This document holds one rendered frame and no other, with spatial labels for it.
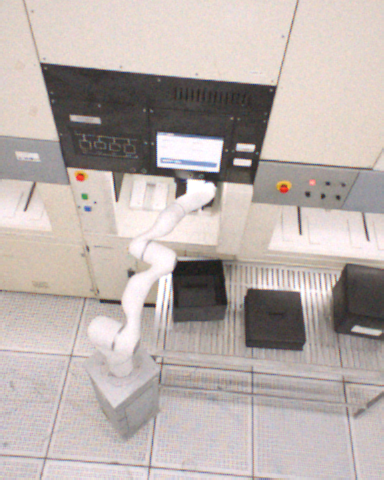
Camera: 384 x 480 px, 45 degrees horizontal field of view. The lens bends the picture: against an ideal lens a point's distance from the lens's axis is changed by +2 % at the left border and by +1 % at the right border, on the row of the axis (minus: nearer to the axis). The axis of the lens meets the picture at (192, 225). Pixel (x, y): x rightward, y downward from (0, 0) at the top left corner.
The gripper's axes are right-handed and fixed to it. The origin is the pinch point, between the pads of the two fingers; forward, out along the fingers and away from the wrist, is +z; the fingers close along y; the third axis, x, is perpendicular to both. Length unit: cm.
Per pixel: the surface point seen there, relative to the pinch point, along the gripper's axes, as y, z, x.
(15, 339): -110, -62, -122
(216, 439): 27, -112, -121
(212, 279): 14, -47, -45
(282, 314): 51, -70, -34
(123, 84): -31, -31, 68
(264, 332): 41, -80, -35
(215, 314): 17, -72, -38
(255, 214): 31.8, -30.8, -3.1
